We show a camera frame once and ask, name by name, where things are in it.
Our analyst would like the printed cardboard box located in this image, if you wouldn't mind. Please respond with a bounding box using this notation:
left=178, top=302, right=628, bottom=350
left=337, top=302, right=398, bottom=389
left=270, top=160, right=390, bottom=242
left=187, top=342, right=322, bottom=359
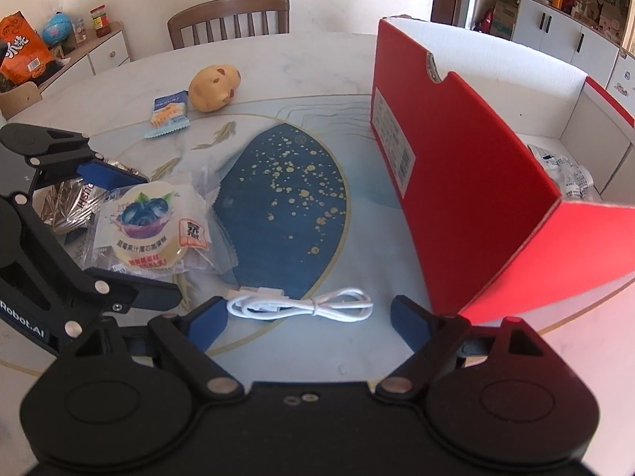
left=491, top=0, right=519, bottom=40

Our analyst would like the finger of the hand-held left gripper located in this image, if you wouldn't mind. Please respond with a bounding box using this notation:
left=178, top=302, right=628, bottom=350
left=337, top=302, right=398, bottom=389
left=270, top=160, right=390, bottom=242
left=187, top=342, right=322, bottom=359
left=0, top=123, right=150, bottom=205
left=0, top=197, right=183, bottom=339

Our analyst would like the silver foil packet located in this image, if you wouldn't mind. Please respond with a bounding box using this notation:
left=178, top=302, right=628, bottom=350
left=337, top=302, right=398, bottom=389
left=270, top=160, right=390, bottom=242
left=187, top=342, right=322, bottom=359
left=37, top=159, right=130, bottom=234

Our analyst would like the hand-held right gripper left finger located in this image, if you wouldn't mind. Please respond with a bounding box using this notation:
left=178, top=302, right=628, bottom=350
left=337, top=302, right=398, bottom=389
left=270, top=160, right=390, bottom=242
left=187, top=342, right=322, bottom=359
left=64, top=296, right=246, bottom=401

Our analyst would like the white cable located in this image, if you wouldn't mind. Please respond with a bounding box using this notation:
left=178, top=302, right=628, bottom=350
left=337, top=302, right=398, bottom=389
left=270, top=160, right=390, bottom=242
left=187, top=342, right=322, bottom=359
left=227, top=286, right=374, bottom=324

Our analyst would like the blue cracker packet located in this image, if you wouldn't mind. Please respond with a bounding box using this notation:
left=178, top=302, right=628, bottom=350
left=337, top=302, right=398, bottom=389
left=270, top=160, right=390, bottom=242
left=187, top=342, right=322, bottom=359
left=144, top=90, right=191, bottom=140

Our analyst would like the white and wood wall cupboard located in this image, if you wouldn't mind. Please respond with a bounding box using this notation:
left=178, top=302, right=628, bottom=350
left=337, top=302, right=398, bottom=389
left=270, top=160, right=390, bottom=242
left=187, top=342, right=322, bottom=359
left=466, top=0, right=635, bottom=110

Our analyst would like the small blue globe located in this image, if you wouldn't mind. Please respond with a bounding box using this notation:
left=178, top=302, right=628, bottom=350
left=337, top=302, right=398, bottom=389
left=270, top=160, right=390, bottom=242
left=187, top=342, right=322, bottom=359
left=42, top=12, right=75, bottom=45

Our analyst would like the yellow cat toy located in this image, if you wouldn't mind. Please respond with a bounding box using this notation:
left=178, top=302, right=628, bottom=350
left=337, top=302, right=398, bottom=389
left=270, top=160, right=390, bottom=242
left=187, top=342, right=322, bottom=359
left=189, top=63, right=242, bottom=112

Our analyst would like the blueberry cake clear packet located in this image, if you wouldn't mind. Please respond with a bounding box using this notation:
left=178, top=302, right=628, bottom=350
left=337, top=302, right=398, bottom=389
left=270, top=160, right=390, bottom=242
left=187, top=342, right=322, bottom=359
left=82, top=169, right=239, bottom=278

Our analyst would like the wooden slat-back chair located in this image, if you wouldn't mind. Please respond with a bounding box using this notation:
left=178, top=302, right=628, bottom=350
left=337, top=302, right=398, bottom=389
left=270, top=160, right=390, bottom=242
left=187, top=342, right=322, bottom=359
left=167, top=0, right=291, bottom=50

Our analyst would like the red jar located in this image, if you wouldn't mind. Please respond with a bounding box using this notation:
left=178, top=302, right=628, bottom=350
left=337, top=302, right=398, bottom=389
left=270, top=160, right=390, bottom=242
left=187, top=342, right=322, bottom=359
left=90, top=5, right=112, bottom=38

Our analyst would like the white sideboard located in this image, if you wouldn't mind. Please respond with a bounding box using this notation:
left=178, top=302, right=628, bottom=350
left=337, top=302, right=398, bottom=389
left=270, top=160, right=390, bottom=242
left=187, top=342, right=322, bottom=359
left=37, top=22, right=132, bottom=92

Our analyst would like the white marble desktop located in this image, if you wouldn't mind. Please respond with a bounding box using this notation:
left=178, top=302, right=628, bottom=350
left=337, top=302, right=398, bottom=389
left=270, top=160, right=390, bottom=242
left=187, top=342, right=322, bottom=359
left=0, top=32, right=635, bottom=476

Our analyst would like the brown cardboard box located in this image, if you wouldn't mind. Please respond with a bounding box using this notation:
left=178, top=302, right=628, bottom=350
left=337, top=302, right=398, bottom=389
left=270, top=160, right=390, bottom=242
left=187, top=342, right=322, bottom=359
left=0, top=79, right=43, bottom=120

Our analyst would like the red cardboard box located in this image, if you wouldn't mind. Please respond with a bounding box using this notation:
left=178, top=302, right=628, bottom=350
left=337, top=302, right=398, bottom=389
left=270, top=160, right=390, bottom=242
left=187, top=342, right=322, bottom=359
left=371, top=16, right=635, bottom=325

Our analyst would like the clear printed plastic packet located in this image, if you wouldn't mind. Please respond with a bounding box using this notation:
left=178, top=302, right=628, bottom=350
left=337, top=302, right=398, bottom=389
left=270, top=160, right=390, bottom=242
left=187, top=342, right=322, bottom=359
left=527, top=144, right=596, bottom=202

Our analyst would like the orange snack bag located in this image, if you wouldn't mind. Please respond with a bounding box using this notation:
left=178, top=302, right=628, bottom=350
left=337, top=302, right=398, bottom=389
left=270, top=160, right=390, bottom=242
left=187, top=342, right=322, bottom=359
left=0, top=10, right=53, bottom=85

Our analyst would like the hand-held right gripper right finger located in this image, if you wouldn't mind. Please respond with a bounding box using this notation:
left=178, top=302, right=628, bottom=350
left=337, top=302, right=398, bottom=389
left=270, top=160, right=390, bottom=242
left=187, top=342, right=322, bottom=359
left=374, top=295, right=546, bottom=401

